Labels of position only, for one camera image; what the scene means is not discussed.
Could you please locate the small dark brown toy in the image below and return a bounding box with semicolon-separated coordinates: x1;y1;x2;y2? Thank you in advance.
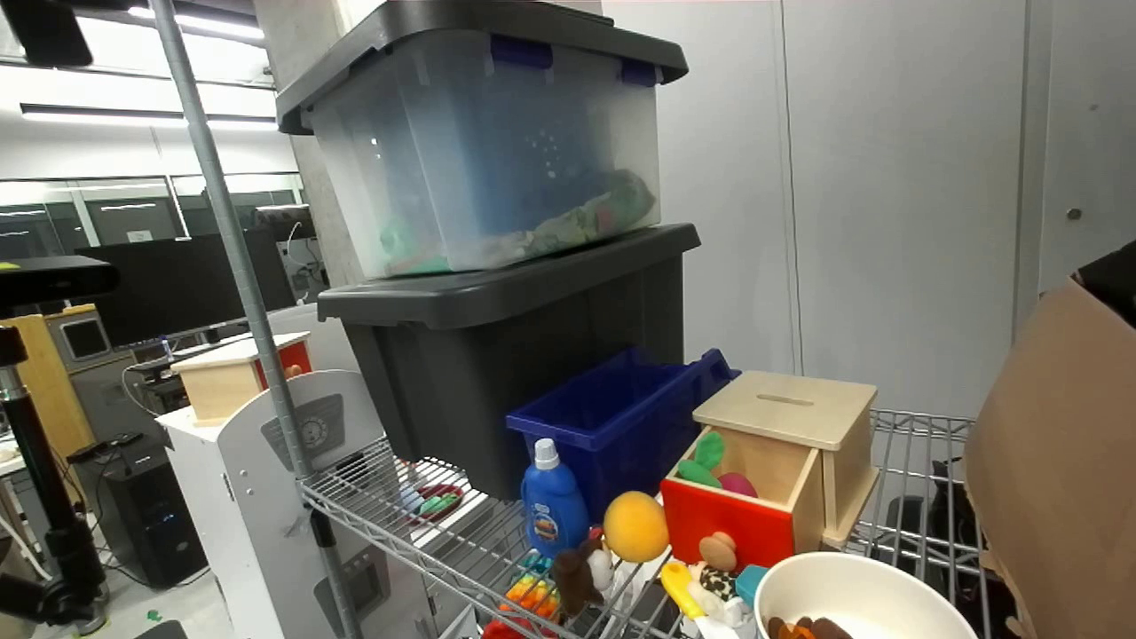
551;547;599;620

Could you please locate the brown plush toy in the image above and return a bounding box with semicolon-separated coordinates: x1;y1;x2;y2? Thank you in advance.
764;615;854;639

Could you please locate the rainbow coloured toy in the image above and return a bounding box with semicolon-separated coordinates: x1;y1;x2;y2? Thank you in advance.
479;569;563;639

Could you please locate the blue plastic bin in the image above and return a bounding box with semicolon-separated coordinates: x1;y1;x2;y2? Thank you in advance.
505;344;742;527

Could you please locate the white pot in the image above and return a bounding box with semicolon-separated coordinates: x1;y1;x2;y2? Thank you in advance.
752;552;980;639

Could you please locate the light wooden cabinet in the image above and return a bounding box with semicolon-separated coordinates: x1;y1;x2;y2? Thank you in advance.
0;302;102;471

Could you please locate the yellow ball toy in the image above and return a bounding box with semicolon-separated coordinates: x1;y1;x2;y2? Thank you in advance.
599;491;673;565

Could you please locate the black stand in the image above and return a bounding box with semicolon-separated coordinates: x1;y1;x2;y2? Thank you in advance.
0;252;119;633

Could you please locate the blue detergent bottle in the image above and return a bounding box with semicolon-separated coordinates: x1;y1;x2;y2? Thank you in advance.
517;438;593;569

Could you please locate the green toy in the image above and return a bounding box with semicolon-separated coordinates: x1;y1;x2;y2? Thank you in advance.
673;430;730;491

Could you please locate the packet with coloured items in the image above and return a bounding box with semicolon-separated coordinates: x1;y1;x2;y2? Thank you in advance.
389;462;489;527

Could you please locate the black box unit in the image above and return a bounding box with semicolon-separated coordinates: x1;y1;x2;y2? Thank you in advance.
68;430;208;585

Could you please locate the small wooden box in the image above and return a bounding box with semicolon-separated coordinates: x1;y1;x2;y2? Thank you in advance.
167;330;317;426

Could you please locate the large cardboard box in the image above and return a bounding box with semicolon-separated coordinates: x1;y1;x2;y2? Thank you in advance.
962;239;1136;639

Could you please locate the dark grey storage tote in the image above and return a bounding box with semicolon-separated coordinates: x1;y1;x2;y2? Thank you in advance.
317;223;704;501

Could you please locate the white cabinet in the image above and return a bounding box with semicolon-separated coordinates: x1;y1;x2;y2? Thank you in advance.
156;365;439;639

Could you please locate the metal rack pole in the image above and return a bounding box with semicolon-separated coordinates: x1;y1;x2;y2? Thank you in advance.
145;0;364;639

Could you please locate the wooden box with red drawer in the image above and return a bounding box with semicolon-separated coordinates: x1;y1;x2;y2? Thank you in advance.
658;370;880;570

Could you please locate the wooden peg doll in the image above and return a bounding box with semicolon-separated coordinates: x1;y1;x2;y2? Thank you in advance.
696;530;742;576

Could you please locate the white spotted toy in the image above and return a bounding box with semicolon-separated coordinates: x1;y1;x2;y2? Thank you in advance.
691;565;760;639

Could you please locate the clear storage bin dark lid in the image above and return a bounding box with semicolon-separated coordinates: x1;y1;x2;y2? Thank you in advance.
272;0;691;283

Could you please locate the yellow plastic toy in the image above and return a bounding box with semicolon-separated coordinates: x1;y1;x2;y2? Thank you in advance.
658;559;709;620

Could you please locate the teal block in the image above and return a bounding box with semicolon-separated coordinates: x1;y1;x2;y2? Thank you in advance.
730;561;770;608

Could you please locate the black overhead object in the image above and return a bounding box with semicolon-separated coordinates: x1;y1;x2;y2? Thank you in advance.
0;0;96;70

